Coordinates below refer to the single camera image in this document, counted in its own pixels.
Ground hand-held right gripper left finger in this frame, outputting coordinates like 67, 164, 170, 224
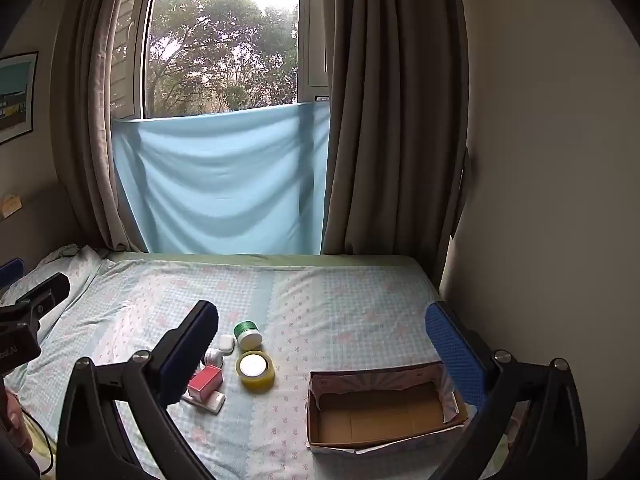
56, 300, 219, 480

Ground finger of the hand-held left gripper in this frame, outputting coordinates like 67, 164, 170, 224
0, 258, 25, 291
10, 272, 71, 328

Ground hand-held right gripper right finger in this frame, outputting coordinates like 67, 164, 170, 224
424, 301, 589, 480

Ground white remote control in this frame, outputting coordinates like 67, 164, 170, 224
181, 391, 226, 415

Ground cardboard box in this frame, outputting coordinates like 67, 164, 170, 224
306, 360, 471, 456

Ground person's left hand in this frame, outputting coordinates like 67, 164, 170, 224
0, 385, 34, 461

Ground red small box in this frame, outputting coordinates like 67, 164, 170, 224
187, 365, 223, 401

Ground white pillow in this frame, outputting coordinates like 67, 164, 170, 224
20, 244, 108, 321

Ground grey headboard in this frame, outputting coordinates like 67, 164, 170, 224
0, 180, 86, 281

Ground green topped white spool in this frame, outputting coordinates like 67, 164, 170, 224
233, 321, 263, 351

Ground yellow tape roll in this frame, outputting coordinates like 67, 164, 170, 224
235, 350, 276, 390

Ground green under sheet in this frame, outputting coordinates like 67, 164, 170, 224
107, 251, 418, 269

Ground floral checked bed sheet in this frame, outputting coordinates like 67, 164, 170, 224
0, 252, 501, 480

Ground light blue hanging cloth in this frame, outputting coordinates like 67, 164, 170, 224
111, 100, 332, 255

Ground grey brown curtain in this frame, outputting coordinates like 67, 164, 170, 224
50, 0, 162, 253
300, 0, 473, 286

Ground trees outside window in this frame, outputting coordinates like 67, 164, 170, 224
146, 0, 300, 116

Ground thin dark cable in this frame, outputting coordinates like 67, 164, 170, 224
20, 407, 54, 476

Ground wall poster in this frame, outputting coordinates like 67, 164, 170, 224
0, 51, 40, 145

